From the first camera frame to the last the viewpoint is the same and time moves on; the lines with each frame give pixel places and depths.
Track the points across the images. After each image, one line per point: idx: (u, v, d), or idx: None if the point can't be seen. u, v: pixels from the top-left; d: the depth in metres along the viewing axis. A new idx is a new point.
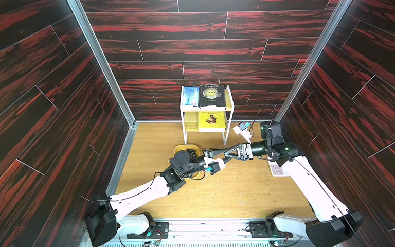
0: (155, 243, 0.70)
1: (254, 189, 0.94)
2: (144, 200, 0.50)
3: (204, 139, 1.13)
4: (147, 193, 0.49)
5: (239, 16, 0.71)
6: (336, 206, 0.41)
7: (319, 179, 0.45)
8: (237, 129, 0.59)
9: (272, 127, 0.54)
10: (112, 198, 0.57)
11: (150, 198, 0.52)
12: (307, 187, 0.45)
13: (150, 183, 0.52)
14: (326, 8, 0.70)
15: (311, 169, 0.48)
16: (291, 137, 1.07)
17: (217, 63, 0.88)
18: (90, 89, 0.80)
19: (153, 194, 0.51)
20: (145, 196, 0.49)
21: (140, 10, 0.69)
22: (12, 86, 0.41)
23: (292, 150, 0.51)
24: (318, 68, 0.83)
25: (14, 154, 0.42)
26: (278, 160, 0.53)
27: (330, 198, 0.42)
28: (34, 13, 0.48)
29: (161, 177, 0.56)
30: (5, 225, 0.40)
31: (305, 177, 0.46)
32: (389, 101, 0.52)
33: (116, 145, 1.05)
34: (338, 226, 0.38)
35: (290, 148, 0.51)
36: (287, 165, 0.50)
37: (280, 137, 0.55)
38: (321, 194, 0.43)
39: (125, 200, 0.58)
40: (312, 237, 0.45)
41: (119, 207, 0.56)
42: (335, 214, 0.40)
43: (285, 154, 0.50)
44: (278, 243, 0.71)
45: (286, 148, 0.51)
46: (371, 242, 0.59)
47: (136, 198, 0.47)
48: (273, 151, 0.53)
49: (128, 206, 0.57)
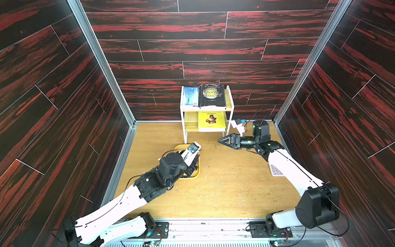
0: (155, 243, 0.70)
1: (254, 189, 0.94)
2: (116, 217, 0.45)
3: (204, 139, 1.13)
4: (117, 209, 0.44)
5: (240, 16, 0.71)
6: (312, 180, 0.47)
7: (298, 163, 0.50)
8: (234, 123, 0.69)
9: (262, 127, 0.62)
10: (77, 222, 0.42)
11: (122, 215, 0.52)
12: (288, 171, 0.52)
13: (121, 199, 0.46)
14: (326, 8, 0.70)
15: (290, 155, 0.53)
16: (291, 137, 1.07)
17: (217, 63, 0.88)
18: (90, 89, 0.80)
19: (123, 209, 0.45)
20: (114, 214, 0.44)
21: (140, 10, 0.69)
22: (12, 86, 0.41)
23: (274, 145, 0.61)
24: (318, 68, 0.83)
25: (14, 154, 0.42)
26: (264, 156, 0.63)
27: (306, 175, 0.48)
28: (34, 13, 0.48)
29: (135, 187, 0.48)
30: (5, 225, 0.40)
31: (284, 162, 0.54)
32: (389, 100, 0.52)
33: (117, 145, 1.06)
34: (315, 195, 0.43)
35: (272, 144, 0.62)
36: (271, 156, 0.58)
37: (268, 136, 0.64)
38: (299, 174, 0.49)
39: (90, 225, 0.42)
40: (304, 219, 0.47)
41: (83, 233, 0.40)
42: (311, 186, 0.45)
43: (268, 148, 0.60)
44: (278, 243, 0.71)
45: (269, 144, 0.62)
46: (370, 242, 0.59)
47: (105, 218, 0.43)
48: (259, 147, 0.63)
49: (96, 228, 0.42)
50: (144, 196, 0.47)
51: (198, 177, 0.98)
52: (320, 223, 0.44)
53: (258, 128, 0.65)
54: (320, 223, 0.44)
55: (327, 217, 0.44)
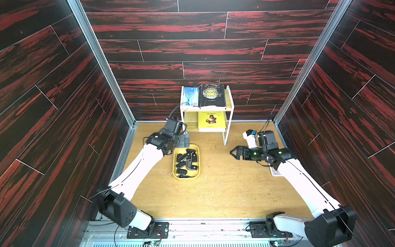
0: (155, 243, 0.70)
1: (254, 189, 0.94)
2: (143, 174, 0.50)
3: (204, 139, 1.13)
4: (142, 164, 0.48)
5: (240, 16, 0.71)
6: (328, 200, 0.43)
7: (311, 178, 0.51)
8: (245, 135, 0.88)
9: (266, 135, 0.61)
10: (111, 185, 0.44)
11: (148, 168, 0.51)
12: (301, 186, 0.48)
13: (142, 155, 0.51)
14: (326, 9, 0.70)
15: (303, 169, 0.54)
16: (291, 138, 1.07)
17: (217, 63, 0.88)
18: (90, 89, 0.80)
19: (149, 162, 0.51)
20: (143, 168, 0.48)
21: (140, 10, 0.69)
22: (12, 86, 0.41)
23: (285, 154, 0.56)
24: (318, 68, 0.83)
25: (14, 154, 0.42)
26: (273, 163, 0.58)
27: (322, 194, 0.44)
28: (34, 13, 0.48)
29: (148, 144, 0.53)
30: (5, 225, 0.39)
31: (297, 176, 0.49)
32: (389, 100, 0.52)
33: (117, 145, 1.06)
34: (330, 219, 0.39)
35: (284, 152, 0.57)
36: (282, 167, 0.54)
37: (274, 143, 0.61)
38: (313, 190, 0.46)
39: (126, 181, 0.45)
40: (315, 240, 0.44)
41: (124, 189, 0.43)
42: (327, 208, 0.42)
43: (279, 157, 0.55)
44: (278, 243, 0.71)
45: (280, 153, 0.56)
46: (371, 243, 0.59)
47: (137, 174, 0.47)
48: (268, 155, 0.58)
49: (133, 182, 0.46)
50: (162, 147, 0.53)
51: (198, 178, 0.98)
52: (332, 244, 0.42)
53: (264, 136, 0.62)
54: (332, 244, 0.42)
55: (340, 239, 0.42)
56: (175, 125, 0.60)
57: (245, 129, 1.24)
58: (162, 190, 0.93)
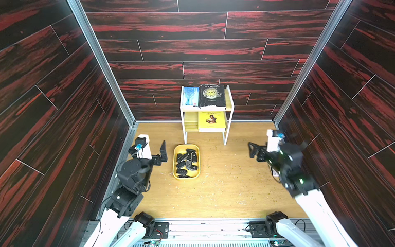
0: (155, 243, 0.70)
1: (254, 189, 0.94)
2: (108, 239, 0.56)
3: (204, 139, 1.13)
4: (100, 240, 0.42)
5: (239, 16, 0.71)
6: None
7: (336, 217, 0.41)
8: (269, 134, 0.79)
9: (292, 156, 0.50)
10: None
11: (112, 234, 0.45)
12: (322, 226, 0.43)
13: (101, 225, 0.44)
14: (326, 8, 0.70)
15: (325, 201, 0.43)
16: (291, 138, 1.07)
17: (216, 63, 0.88)
18: (90, 89, 0.80)
19: (111, 232, 0.45)
20: (101, 243, 0.42)
21: (140, 10, 0.69)
22: (12, 86, 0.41)
23: (307, 183, 0.49)
24: (318, 68, 0.83)
25: (14, 154, 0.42)
26: (290, 192, 0.52)
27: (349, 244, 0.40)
28: (34, 13, 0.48)
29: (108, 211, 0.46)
30: (5, 225, 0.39)
31: (320, 214, 0.44)
32: (389, 100, 0.52)
33: (117, 145, 1.06)
34: None
35: (305, 180, 0.49)
36: (300, 197, 0.48)
37: (299, 165, 0.52)
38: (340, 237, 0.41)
39: None
40: None
41: None
42: None
43: (301, 188, 0.48)
44: (278, 243, 0.71)
45: (301, 181, 0.49)
46: (371, 242, 0.59)
47: None
48: (288, 182, 0.50)
49: None
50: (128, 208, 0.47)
51: (198, 178, 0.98)
52: None
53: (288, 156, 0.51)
54: None
55: None
56: (129, 179, 0.45)
57: (245, 129, 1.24)
58: (162, 190, 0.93)
